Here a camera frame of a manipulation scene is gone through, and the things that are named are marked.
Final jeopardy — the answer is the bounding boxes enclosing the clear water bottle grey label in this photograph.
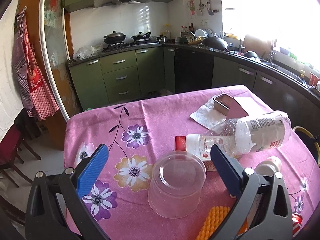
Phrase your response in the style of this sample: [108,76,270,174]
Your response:
[206,111,291,157]

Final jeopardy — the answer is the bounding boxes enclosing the silver snack wrapper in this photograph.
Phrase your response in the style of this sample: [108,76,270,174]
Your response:
[254,156,282,176]

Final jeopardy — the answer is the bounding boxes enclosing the steel kitchen sink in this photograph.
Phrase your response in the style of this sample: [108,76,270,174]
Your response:
[263,62,308,87]

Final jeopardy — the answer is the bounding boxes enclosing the green lower kitchen cabinets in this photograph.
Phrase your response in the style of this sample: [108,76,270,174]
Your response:
[69,43,175,111]

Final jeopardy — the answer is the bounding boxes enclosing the red soda can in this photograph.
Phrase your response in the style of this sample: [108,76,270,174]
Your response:
[292,213,303,238]

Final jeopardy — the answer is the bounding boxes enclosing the orange foam net sleeve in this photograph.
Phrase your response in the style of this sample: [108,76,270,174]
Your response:
[195,206,249,240]

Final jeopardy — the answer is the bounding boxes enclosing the dark red wooden chair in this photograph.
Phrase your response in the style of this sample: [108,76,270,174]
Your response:
[0,124,41,188]

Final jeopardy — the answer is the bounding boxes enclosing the small bottle red label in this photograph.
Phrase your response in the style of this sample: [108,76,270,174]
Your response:
[175,134,240,171]

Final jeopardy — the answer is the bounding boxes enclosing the clear plastic cup upside down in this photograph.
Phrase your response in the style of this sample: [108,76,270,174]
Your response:
[148,151,207,219]

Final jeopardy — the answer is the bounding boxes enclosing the white paper napkin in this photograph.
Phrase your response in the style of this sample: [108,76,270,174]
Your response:
[190,97,226,129]

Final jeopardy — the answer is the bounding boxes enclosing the pink floral tablecloth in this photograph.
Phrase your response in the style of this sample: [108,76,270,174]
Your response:
[63,84,320,240]

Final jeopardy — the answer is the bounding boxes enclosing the small metal tin tray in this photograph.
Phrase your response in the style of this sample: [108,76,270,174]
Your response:
[214,93,234,116]

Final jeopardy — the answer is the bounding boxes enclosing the red checkered apron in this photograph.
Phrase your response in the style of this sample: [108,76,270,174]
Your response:
[12,7,59,120]

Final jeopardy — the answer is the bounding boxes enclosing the red cup on counter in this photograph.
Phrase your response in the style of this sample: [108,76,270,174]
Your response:
[309,72,320,87]

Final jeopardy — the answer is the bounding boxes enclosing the dark cabinets under sink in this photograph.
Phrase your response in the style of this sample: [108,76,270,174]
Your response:
[174,46,319,135]

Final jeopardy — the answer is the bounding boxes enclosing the crumpled clear plastic bag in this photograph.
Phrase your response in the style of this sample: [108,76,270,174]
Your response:
[73,44,103,61]

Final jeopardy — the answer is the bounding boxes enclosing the wooden cutting board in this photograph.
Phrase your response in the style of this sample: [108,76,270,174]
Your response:
[242,35,274,59]

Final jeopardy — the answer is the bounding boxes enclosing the large black wok on counter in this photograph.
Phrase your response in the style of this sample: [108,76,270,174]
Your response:
[202,37,229,52]

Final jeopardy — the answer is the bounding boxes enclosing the black wok with lid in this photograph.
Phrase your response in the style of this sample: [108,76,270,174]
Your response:
[103,31,126,44]

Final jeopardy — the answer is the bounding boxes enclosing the black frying pan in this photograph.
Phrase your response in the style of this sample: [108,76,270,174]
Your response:
[131,31,151,42]

